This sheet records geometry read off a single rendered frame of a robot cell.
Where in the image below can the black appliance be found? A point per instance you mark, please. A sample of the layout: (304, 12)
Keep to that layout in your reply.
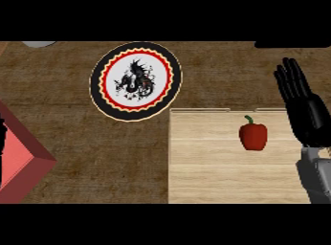
(293, 44)

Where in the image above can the red bell pepper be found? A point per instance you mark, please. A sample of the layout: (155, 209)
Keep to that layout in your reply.
(254, 136)

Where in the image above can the grey round object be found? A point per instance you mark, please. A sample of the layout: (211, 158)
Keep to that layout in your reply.
(38, 43)

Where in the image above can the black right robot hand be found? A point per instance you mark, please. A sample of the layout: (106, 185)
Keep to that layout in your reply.
(310, 115)

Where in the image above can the red square box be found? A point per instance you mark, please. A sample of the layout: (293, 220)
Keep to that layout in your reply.
(23, 159)

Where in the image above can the black-rimmed dragon plate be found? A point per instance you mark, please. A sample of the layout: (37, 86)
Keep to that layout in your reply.
(135, 81)

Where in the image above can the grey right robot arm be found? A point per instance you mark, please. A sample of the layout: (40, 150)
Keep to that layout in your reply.
(324, 178)

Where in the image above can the pale wooden tray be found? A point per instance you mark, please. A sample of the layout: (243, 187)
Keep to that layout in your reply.
(234, 166)

